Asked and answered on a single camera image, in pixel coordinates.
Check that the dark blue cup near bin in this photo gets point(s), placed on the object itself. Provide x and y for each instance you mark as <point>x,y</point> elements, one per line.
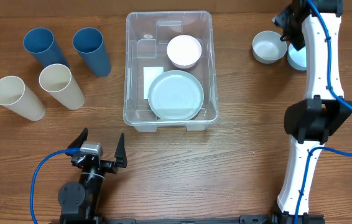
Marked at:
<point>89,43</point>

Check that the cream cup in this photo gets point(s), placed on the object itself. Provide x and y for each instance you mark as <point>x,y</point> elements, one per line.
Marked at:
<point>57,80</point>
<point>16,96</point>

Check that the dark blue cup far left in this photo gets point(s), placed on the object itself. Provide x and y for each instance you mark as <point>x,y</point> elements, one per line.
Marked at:
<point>41,44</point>

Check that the light blue bowl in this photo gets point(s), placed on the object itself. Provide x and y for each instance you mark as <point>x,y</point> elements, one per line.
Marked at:
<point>297,58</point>

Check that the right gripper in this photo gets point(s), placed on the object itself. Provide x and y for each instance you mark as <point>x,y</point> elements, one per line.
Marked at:
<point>281,22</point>

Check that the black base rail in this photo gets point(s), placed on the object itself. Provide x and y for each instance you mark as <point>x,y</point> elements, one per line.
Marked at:
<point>243,219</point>

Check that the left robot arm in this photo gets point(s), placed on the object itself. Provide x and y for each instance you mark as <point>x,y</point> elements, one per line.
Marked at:
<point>79,200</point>

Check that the pink bowl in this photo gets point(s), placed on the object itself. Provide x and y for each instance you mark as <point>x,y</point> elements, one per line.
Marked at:
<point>184,51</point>

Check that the clear plastic storage bin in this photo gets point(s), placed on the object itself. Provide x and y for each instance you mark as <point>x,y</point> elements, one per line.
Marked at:
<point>147,37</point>

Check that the white label in bin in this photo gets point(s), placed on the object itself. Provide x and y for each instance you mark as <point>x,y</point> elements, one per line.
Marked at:
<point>150,74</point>

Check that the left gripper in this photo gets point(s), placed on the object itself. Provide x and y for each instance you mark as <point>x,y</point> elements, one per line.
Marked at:
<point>120,154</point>

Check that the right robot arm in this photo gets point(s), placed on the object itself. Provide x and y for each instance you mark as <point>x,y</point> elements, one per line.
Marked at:
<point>313,120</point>

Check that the grey plate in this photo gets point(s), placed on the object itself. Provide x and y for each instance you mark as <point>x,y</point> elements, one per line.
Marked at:
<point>175,95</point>

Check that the grey bowl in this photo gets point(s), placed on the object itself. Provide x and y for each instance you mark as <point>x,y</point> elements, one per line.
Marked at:
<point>267,47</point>

